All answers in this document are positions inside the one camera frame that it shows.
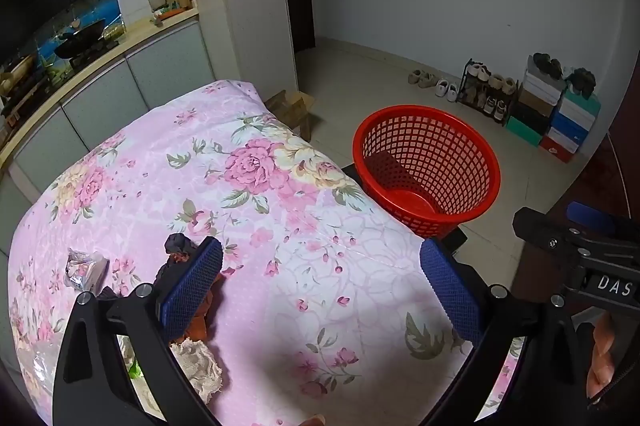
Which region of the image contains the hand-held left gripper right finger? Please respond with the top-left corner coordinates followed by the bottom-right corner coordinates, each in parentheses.
top-left (420, 237), bottom-right (588, 426)

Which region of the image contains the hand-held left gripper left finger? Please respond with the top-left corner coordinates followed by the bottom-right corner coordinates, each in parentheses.
top-left (52, 236), bottom-right (224, 426)

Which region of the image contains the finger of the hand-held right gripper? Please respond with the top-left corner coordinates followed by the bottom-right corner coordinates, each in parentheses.
top-left (512, 206), bottom-right (640, 266)
top-left (566, 201), bottom-right (640, 245)

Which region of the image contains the reddish brown bag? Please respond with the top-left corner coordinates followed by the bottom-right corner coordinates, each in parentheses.
top-left (170, 253), bottom-right (224, 343)

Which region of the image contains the black plastic bag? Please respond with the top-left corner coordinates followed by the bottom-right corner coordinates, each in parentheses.
top-left (164, 233), bottom-right (198, 264)

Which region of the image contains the beige cloth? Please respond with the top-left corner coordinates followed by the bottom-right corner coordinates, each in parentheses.
top-left (170, 338), bottom-right (223, 404)

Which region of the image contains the red plastic mesh basket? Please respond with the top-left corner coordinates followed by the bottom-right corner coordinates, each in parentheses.
top-left (352, 105), bottom-right (502, 239)

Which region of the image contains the silver foil wrapper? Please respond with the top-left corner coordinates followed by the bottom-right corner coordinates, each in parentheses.
top-left (65, 247), bottom-right (110, 292)

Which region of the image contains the person's right hand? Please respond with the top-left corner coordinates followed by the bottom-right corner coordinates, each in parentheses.
top-left (586, 321), bottom-right (618, 399)

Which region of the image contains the dark red wooden cabinet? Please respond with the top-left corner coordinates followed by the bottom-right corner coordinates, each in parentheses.
top-left (547, 126), bottom-right (640, 267)

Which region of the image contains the black stool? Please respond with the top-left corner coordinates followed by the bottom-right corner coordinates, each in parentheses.
top-left (342, 163), bottom-right (469, 257)

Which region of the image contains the pink floral blanket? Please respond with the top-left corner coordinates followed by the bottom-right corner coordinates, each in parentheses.
top-left (7, 79), bottom-right (523, 426)

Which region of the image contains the stack of shoe boxes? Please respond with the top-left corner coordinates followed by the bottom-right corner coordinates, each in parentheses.
top-left (505, 55), bottom-right (602, 164)

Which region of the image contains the black shoe rack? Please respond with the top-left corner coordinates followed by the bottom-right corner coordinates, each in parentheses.
top-left (457, 59), bottom-right (521, 126)

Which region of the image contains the pair of dark shoes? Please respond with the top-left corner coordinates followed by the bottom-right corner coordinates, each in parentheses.
top-left (565, 67), bottom-right (597, 100)
top-left (532, 52), bottom-right (563, 80)

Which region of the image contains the group of assorted shoes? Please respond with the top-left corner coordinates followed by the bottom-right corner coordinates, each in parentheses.
top-left (460, 61), bottom-right (518, 122)

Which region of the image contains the clear plastic bag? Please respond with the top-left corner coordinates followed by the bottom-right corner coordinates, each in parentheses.
top-left (19, 340), bottom-right (62, 407)

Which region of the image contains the open cardboard box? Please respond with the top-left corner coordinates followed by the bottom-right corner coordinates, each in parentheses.
top-left (264, 90), bottom-right (323, 139)

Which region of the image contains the kitchen counter cabinet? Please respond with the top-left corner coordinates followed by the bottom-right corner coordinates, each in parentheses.
top-left (0, 9), bottom-right (216, 227)

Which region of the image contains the black gas stove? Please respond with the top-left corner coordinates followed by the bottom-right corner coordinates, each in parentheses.
top-left (67, 44), bottom-right (123, 68)

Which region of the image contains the black wok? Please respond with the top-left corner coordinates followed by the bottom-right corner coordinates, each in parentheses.
top-left (52, 20), bottom-right (108, 58)

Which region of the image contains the golden cooking pot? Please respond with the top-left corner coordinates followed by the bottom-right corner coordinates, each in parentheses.
top-left (0, 56), bottom-right (38, 96)

